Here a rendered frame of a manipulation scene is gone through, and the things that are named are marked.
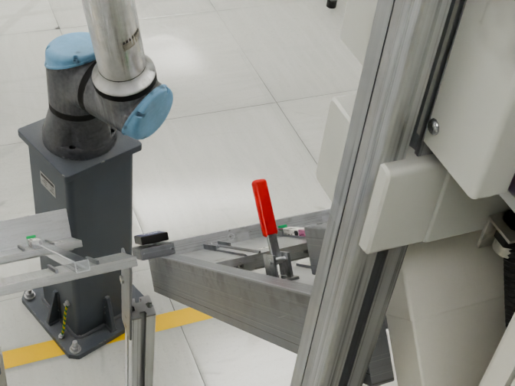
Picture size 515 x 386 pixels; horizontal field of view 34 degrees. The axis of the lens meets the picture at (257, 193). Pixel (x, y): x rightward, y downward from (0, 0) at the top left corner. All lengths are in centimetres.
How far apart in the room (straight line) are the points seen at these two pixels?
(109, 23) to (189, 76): 152
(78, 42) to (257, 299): 91
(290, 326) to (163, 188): 173
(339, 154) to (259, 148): 213
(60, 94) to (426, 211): 122
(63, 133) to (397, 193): 127
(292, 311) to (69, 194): 104
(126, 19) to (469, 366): 95
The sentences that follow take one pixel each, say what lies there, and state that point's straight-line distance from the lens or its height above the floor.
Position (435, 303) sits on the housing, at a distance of 61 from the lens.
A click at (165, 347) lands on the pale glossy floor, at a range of 209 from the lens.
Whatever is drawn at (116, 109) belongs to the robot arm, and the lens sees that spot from 154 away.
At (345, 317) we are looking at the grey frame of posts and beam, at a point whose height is 124.
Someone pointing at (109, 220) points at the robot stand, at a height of 36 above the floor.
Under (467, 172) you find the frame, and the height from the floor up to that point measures 140.
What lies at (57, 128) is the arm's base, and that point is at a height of 61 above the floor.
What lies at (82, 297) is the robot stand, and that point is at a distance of 198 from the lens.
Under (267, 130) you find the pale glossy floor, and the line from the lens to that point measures 271.
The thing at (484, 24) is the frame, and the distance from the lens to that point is 42.
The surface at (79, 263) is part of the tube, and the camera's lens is 82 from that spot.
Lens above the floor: 167
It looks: 42 degrees down
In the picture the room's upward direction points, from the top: 8 degrees clockwise
